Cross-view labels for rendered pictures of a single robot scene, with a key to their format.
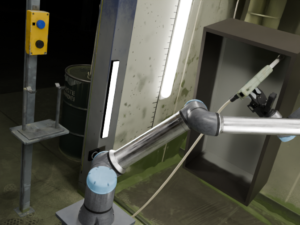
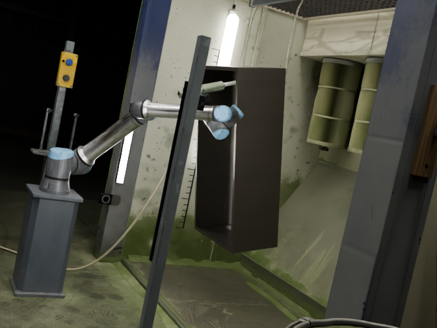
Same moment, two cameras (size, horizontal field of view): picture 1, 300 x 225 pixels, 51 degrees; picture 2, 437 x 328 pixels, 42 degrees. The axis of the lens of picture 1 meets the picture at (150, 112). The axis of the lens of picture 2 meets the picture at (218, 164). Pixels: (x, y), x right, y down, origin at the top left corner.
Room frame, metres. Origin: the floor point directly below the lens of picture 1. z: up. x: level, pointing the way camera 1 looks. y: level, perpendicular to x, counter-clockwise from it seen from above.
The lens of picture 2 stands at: (-1.40, -2.24, 1.31)
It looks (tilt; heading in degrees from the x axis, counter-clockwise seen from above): 5 degrees down; 26
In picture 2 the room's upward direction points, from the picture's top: 12 degrees clockwise
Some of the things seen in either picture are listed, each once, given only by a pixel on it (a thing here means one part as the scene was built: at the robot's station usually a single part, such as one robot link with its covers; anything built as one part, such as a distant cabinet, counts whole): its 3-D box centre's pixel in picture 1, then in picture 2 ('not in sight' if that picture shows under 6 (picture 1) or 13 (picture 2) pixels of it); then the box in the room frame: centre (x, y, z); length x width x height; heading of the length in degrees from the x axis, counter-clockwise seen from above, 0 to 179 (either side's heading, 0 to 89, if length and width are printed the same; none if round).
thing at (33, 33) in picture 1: (37, 32); (66, 69); (1.89, 0.77, 1.42); 0.12 x 0.06 x 0.26; 143
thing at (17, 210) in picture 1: (24, 210); not in sight; (1.93, 0.82, 0.00); 0.12 x 0.12 x 0.01; 53
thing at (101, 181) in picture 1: (100, 187); (60, 162); (1.33, 0.17, 0.83); 0.17 x 0.15 x 0.18; 7
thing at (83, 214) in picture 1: (97, 209); (55, 183); (1.32, 0.17, 0.69); 0.19 x 0.19 x 0.10
